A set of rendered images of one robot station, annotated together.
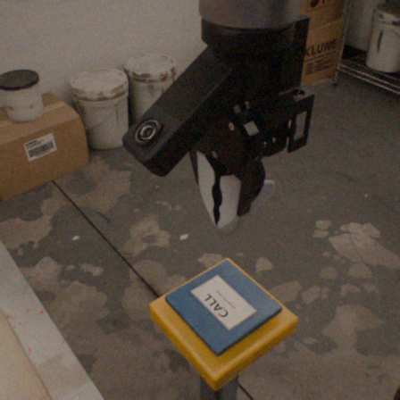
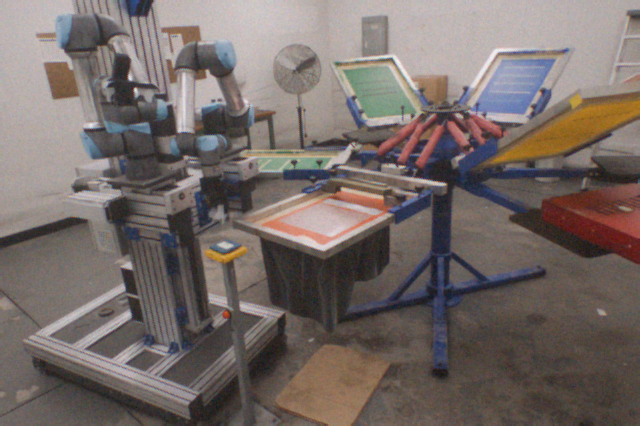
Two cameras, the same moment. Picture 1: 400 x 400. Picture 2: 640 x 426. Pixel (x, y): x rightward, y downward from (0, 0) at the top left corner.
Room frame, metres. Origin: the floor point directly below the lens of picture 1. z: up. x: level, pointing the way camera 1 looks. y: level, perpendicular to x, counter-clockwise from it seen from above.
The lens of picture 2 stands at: (2.27, 0.11, 1.80)
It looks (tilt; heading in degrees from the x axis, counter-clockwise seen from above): 21 degrees down; 173
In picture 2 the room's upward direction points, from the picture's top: 4 degrees counter-clockwise
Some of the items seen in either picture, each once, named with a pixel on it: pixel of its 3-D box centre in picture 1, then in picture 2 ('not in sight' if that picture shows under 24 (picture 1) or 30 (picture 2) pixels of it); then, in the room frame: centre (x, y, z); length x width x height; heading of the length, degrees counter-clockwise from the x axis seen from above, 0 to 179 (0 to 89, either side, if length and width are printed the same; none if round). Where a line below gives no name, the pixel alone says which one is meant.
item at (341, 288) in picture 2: not in sight; (361, 269); (0.29, 0.58, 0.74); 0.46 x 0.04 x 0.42; 128
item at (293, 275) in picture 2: not in sight; (295, 277); (0.27, 0.26, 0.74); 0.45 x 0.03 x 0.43; 38
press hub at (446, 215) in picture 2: not in sight; (442, 206); (-0.56, 1.32, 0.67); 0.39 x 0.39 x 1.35
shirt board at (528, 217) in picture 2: not in sight; (513, 203); (0.10, 1.42, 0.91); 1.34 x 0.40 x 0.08; 8
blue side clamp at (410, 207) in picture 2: not in sight; (410, 207); (0.16, 0.85, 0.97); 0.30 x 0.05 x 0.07; 128
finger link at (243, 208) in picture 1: (240, 170); not in sight; (0.33, -0.04, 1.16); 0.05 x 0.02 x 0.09; 38
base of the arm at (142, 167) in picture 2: not in sight; (142, 164); (0.15, -0.34, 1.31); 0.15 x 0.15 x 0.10
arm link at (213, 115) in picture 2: not in sight; (214, 116); (-0.24, -0.03, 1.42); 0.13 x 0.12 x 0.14; 77
